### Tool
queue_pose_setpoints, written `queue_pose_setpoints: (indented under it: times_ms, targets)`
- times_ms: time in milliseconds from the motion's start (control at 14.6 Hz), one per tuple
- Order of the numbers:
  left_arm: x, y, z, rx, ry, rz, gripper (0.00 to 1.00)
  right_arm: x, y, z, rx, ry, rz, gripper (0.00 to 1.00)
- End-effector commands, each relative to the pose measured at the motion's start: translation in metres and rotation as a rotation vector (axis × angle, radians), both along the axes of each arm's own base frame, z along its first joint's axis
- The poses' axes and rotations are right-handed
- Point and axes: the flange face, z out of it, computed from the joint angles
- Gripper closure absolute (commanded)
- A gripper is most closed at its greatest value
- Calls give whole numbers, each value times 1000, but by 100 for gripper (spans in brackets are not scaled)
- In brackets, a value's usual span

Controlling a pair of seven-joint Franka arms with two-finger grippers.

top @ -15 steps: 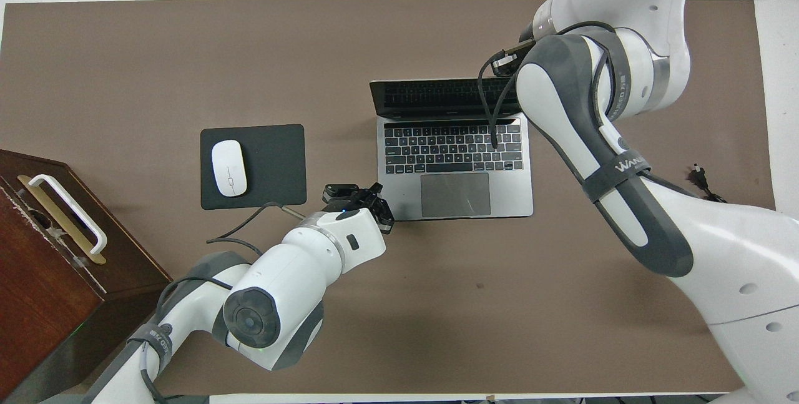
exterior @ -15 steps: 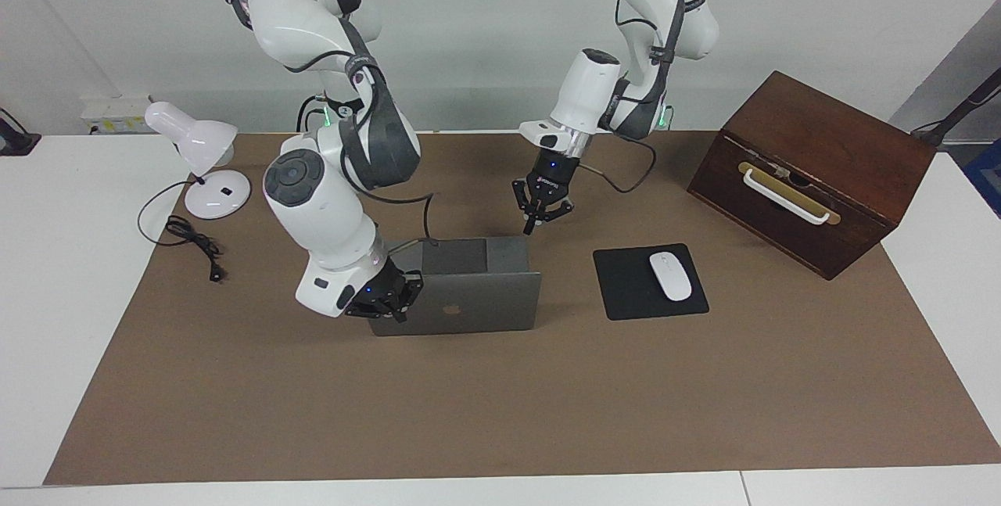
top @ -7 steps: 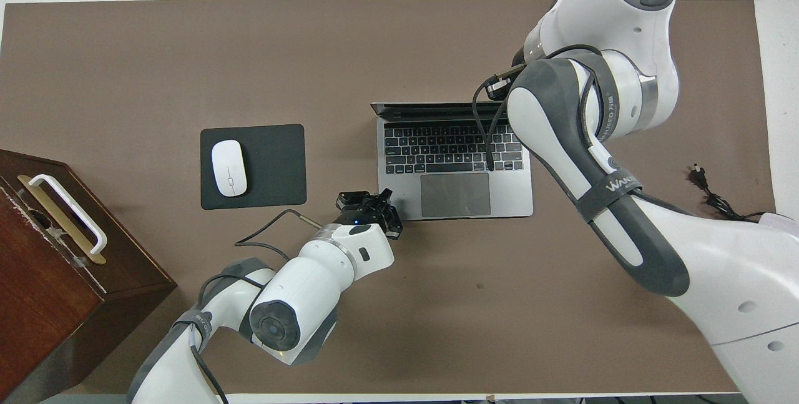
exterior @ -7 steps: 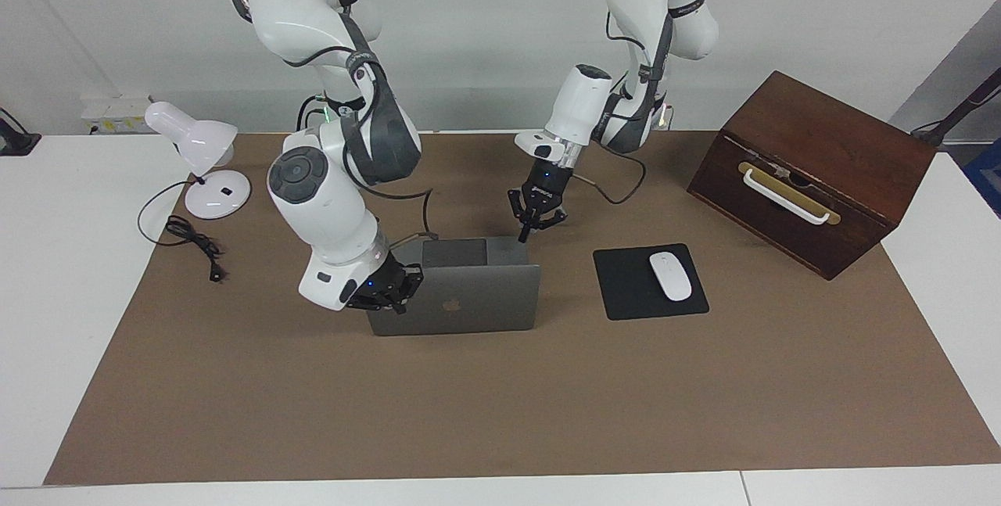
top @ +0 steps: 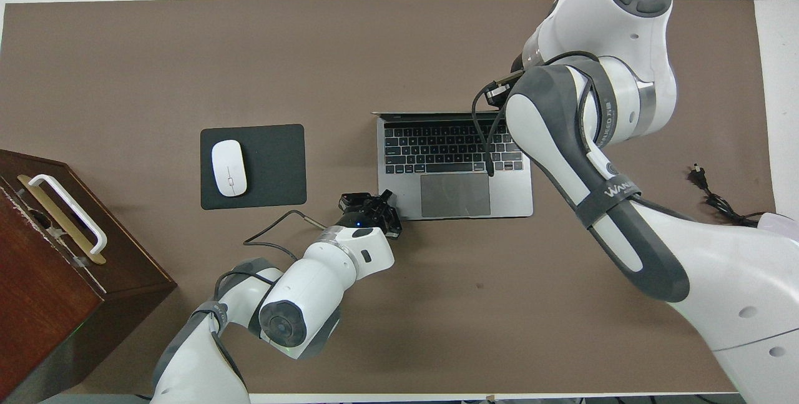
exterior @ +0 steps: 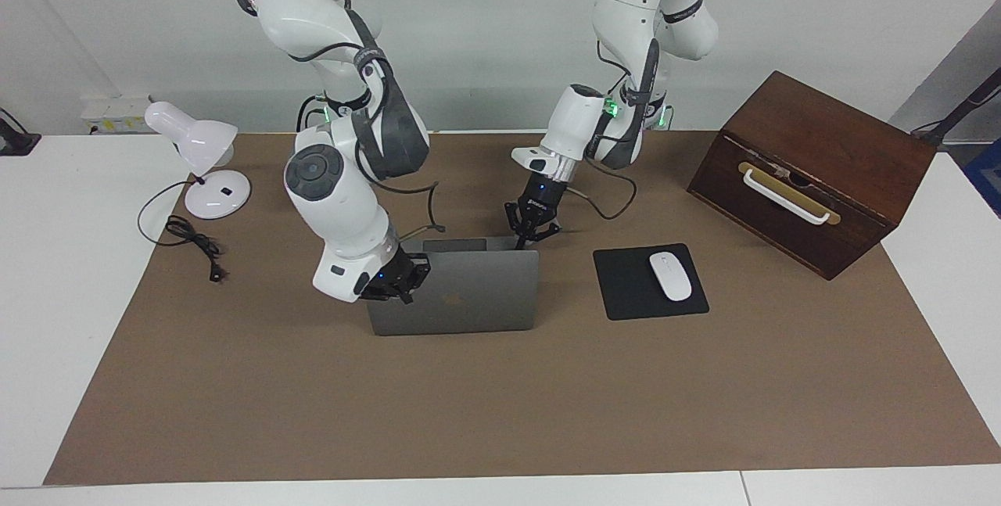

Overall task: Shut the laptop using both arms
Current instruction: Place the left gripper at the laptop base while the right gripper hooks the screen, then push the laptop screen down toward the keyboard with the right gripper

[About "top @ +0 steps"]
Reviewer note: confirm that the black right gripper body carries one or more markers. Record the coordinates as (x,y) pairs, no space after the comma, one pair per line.
(499,93)

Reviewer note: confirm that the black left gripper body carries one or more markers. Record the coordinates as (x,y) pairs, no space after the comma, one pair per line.
(362,220)

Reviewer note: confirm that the silver grey laptop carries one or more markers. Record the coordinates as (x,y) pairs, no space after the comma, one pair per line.
(455,195)

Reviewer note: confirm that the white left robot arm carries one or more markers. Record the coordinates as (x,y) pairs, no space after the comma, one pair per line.
(312,291)

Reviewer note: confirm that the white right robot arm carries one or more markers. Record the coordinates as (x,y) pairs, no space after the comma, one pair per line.
(624,248)

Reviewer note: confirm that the black mouse pad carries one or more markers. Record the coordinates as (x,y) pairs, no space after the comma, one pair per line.
(274,167)

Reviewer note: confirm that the brown table mat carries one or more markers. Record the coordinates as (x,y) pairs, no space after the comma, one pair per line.
(374,54)

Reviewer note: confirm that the white computer mouse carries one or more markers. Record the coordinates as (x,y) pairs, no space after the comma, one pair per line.
(229,168)

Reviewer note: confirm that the white desk lamp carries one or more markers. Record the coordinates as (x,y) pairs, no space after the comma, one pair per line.
(780,221)

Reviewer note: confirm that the dark brown wooden box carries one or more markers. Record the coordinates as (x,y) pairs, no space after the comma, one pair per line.
(44,304)

